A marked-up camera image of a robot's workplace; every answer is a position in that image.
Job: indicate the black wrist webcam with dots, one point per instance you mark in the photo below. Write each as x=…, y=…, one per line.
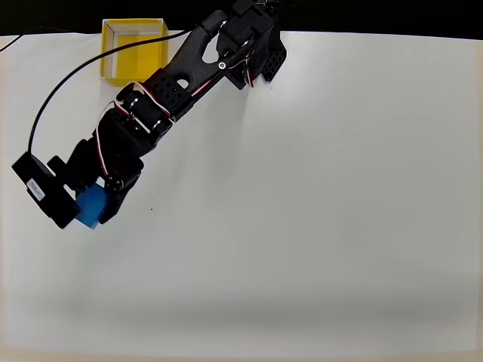
x=41, y=188

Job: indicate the yellow open box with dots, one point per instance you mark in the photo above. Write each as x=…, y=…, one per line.
x=128, y=64

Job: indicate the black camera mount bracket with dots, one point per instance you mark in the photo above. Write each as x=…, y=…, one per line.
x=59, y=171

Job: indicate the blue block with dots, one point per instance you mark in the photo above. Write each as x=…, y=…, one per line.
x=92, y=207

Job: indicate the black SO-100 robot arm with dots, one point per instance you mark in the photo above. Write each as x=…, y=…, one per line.
x=188, y=64

